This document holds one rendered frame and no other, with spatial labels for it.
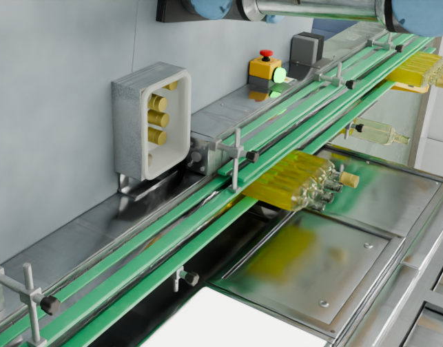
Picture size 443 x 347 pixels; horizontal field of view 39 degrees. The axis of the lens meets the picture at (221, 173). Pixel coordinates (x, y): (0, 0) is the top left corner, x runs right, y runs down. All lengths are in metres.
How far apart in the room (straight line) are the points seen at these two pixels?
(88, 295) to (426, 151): 7.00
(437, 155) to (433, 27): 6.92
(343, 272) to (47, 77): 0.84
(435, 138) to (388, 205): 5.95
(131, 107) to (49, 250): 0.34
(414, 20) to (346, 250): 0.76
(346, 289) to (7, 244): 0.78
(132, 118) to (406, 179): 1.07
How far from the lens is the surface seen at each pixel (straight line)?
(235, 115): 1.68
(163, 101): 1.44
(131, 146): 1.41
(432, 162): 8.04
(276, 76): 1.86
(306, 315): 1.45
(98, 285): 1.26
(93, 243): 1.33
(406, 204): 2.00
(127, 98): 1.37
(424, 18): 1.10
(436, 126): 7.86
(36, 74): 1.23
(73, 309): 1.21
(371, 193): 2.03
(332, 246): 1.69
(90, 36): 1.31
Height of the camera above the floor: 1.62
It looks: 27 degrees down
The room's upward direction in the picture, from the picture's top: 109 degrees clockwise
